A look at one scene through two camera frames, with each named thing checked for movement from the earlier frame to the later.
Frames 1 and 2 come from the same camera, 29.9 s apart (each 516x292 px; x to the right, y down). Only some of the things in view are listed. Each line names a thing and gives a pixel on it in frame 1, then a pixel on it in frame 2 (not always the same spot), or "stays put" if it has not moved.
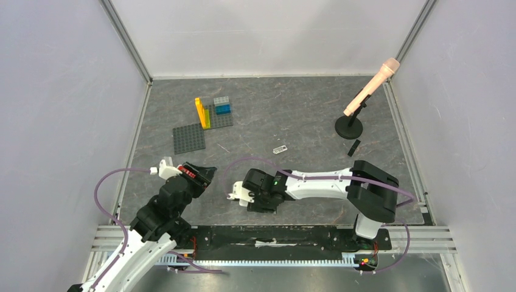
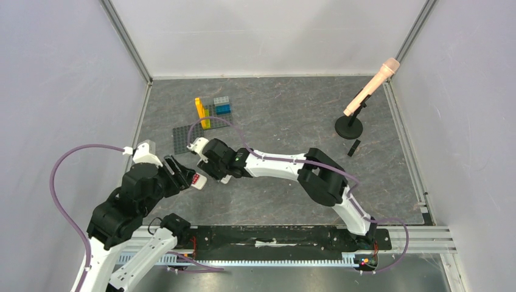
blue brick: [223, 109] stays put
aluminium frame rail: [138, 59] stays put
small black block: [353, 148] stays put
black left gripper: [204, 175] -> [181, 179]
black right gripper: [250, 187] -> [210, 166]
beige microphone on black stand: [389, 67] stays put
